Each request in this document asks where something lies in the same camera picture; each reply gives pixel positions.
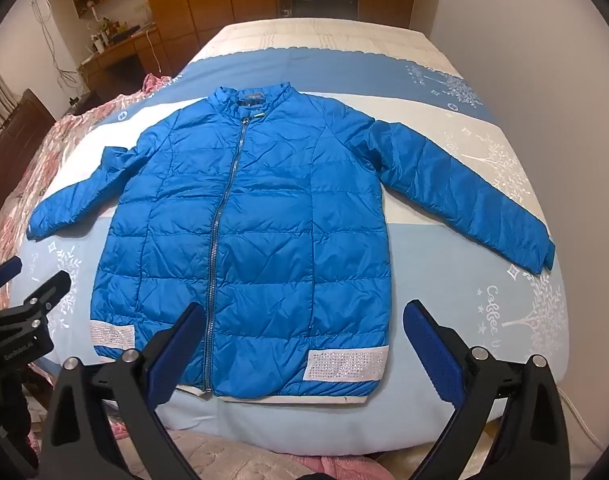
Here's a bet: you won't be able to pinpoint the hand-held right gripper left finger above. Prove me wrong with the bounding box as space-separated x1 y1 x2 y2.
42 301 208 480

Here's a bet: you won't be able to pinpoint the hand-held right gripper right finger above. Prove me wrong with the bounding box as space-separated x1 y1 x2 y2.
403 299 571 480

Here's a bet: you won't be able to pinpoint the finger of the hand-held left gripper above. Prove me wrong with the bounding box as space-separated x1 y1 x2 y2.
0 270 71 332
0 256 24 293

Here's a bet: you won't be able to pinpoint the blue puffer jacket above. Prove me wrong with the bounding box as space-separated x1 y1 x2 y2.
27 85 556 401

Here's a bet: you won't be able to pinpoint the pink floral blanket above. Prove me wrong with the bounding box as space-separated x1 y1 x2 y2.
0 72 175 311

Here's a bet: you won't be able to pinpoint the wooden desk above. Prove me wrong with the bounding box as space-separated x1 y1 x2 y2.
79 25 160 96

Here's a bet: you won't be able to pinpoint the potted plant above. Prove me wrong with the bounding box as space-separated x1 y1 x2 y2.
90 6 111 42

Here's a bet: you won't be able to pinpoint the blue and white bed quilt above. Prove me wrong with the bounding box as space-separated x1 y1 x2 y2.
0 17 570 451

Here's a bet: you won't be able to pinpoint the white cord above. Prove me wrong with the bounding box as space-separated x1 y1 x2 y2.
557 385 605 466

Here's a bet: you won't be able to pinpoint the wall cables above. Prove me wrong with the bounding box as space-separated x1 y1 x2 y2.
32 0 81 92

